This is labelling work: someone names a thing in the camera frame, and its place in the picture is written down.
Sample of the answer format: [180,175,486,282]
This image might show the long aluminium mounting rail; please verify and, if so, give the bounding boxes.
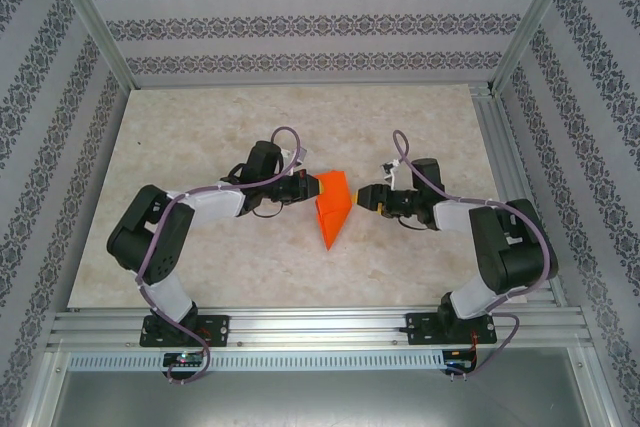
[47,304,594,351]

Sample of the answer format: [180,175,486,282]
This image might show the small circuit board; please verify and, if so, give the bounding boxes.
[444,349,476,368]
[163,352,206,368]

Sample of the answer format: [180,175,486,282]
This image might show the orange paper sheet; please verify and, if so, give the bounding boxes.
[313,168,357,252]

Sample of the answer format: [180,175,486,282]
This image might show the slotted grey cable duct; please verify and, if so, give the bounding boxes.
[67,350,446,371]

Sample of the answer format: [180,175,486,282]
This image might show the aluminium frame post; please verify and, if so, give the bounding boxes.
[487,0,586,96]
[42,0,137,92]

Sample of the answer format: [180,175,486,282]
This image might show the aluminium side rail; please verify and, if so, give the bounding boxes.
[467,80,571,309]

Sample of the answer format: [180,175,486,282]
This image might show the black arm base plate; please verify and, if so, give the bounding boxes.
[139,314,231,348]
[405,312,499,347]

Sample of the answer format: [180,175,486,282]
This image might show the aluminium frame bar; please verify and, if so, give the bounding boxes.
[569,346,619,427]
[22,349,69,427]

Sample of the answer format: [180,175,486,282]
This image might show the grey sheet metal panel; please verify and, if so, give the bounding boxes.
[49,369,601,427]

